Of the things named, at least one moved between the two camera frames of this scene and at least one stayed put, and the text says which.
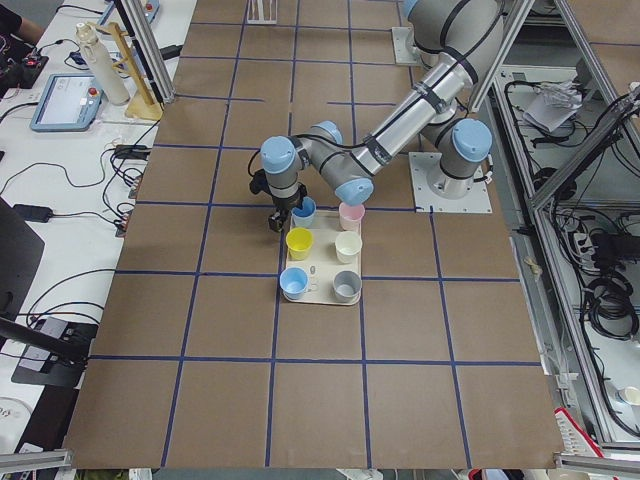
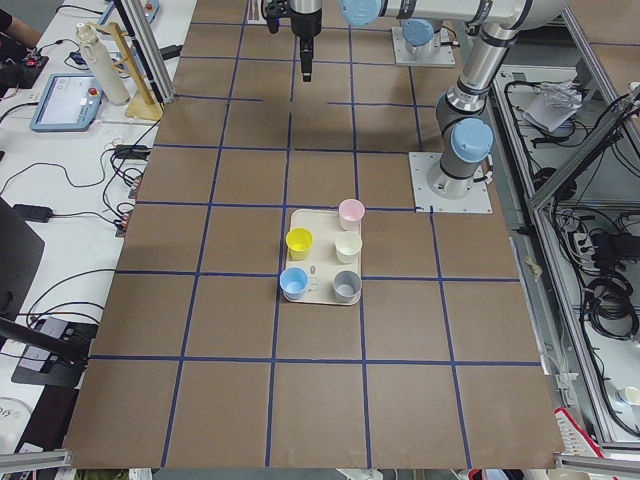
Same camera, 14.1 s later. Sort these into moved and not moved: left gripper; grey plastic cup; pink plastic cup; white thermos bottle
Moved: left gripper
Not moved: white thermos bottle; grey plastic cup; pink plastic cup
